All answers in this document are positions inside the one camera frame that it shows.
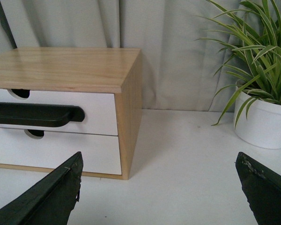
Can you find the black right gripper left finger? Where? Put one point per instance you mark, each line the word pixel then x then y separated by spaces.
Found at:
pixel 51 200

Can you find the grey curtain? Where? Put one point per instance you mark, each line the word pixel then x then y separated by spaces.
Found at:
pixel 182 64

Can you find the wooden drawer cabinet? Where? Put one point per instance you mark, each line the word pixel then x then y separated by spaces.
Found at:
pixel 96 70

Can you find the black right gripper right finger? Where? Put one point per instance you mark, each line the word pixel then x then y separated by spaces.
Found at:
pixel 262 188

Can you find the green spider plant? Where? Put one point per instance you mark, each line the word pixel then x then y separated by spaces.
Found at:
pixel 256 56

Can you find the white drawer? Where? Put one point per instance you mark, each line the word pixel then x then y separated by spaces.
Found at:
pixel 100 113
pixel 100 153

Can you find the white plant pot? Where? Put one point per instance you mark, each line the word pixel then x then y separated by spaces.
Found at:
pixel 260 125

